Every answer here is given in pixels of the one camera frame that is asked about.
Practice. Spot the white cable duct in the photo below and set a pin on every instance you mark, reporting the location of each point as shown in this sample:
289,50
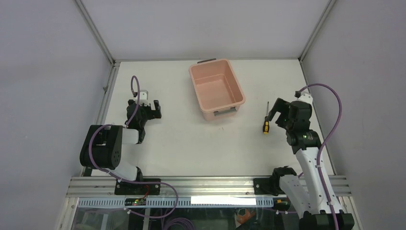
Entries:
182,202

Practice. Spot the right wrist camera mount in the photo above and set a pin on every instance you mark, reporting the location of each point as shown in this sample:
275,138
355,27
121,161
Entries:
304,96

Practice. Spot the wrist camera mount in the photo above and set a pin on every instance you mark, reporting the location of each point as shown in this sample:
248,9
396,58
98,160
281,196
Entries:
141,98
304,96

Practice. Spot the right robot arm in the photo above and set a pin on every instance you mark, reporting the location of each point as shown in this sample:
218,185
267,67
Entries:
316,204

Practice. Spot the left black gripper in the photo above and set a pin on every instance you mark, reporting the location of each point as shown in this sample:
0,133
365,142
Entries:
145,111

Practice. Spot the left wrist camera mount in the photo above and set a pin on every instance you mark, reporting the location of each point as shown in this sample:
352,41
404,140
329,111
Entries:
141,98

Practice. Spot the yellow black screwdriver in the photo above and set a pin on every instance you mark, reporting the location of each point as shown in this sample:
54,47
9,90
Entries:
266,126

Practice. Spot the aluminium mounting rail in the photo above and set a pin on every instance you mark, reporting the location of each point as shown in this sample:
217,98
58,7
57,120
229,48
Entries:
168,186

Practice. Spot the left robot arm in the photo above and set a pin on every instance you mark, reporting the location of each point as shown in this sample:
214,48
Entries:
102,148

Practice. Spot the pink plastic bin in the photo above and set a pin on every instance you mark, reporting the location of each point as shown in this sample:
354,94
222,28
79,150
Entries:
217,88

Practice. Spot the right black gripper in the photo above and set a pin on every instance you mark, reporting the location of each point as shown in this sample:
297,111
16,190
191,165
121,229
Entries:
288,112

